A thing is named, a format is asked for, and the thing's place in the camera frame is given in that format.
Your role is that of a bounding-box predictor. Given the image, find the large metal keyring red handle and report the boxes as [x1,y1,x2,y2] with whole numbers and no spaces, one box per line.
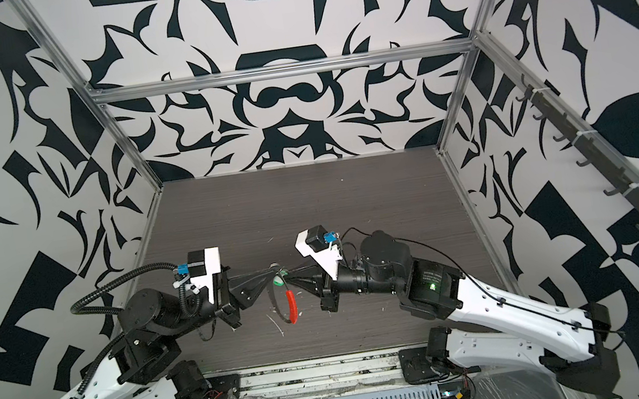
[268,263,299,324]

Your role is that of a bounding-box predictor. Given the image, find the green key tag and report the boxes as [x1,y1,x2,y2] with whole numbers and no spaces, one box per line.
[275,270,288,283]

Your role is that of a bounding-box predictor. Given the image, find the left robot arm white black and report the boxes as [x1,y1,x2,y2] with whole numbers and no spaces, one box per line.
[61,268,277,399]

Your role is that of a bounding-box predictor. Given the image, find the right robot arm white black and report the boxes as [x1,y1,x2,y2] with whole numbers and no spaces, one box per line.
[276,231,621,398]

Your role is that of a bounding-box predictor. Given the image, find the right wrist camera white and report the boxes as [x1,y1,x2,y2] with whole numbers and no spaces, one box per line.
[295,225,344,280]

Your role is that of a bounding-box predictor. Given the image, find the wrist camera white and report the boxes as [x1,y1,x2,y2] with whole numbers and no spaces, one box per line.
[295,225,344,280]
[173,247,222,316]

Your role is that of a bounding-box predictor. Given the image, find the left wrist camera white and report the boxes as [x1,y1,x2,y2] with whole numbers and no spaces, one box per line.
[173,247,222,316]

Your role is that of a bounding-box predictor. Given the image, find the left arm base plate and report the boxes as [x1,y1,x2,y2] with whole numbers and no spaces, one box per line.
[204,373,242,399]

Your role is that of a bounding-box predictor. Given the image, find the aluminium front rail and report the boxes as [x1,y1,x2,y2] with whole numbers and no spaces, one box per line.
[233,348,406,399]

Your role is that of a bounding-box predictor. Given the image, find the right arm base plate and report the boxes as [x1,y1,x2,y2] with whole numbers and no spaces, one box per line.
[397,347,465,385]

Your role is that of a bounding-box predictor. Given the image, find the black corrugated cable conduit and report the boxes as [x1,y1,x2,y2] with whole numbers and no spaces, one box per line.
[65,259,184,322]

